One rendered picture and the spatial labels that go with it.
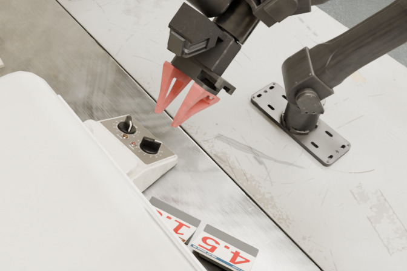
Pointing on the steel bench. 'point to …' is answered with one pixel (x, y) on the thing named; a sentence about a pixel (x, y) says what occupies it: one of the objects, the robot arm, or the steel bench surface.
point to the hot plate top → (114, 149)
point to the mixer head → (71, 194)
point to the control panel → (136, 140)
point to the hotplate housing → (142, 174)
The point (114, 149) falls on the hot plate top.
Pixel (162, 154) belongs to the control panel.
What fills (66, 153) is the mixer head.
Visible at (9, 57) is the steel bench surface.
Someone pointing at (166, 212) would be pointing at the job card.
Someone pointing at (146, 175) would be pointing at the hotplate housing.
